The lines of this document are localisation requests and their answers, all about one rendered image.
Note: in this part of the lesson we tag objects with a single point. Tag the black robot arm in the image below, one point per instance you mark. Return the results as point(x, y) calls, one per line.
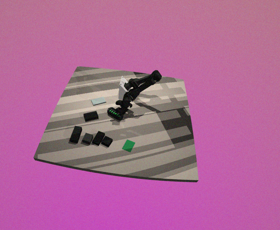
point(147, 82)

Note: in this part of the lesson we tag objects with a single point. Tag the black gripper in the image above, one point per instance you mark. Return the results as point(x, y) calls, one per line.
point(123, 109)

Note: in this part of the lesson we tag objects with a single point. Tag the green block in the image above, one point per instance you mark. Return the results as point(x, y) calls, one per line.
point(128, 145)

